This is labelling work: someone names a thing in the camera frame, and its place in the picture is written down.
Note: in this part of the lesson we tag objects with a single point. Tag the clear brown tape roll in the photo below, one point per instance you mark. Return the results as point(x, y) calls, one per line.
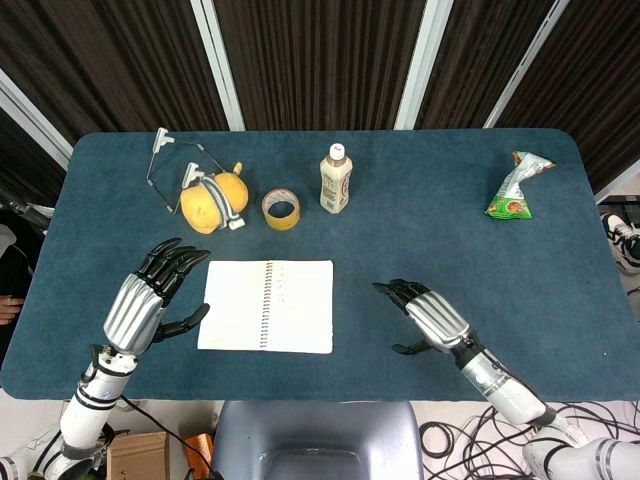
point(285, 217)

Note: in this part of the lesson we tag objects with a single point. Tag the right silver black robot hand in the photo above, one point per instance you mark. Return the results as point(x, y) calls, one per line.
point(437, 317)

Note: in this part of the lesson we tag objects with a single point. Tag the spiral notebook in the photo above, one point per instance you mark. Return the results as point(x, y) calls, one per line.
point(235, 305)

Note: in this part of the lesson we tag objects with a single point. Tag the bystander bare hand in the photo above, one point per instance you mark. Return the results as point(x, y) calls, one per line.
point(7, 307)

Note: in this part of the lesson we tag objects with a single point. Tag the beige milk tea bottle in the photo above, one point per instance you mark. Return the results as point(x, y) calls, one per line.
point(336, 185)

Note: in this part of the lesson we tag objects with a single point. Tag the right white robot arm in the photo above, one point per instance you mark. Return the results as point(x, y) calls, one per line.
point(510, 397)

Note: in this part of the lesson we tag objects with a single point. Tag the orange cloth item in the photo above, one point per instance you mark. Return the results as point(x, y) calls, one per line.
point(197, 447)

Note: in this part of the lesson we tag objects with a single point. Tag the brown cardboard box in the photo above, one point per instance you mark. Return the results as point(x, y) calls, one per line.
point(140, 455)

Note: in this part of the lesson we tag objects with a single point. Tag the white partition post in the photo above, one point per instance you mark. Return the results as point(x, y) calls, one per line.
point(425, 65)
point(525, 65)
point(217, 65)
point(35, 125)

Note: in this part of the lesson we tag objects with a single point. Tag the green crumpled snack bag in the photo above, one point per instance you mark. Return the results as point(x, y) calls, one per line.
point(510, 202)

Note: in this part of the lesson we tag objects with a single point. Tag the dark blue cloth-covered table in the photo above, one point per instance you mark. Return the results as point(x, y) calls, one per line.
point(425, 250)

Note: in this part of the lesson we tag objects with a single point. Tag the yellow pomelo fruit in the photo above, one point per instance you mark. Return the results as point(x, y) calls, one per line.
point(200, 205)

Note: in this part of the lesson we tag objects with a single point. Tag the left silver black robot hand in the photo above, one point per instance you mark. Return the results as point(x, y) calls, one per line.
point(132, 310)

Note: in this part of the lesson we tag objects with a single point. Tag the white black sneaker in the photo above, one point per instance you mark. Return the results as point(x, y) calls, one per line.
point(620, 240)

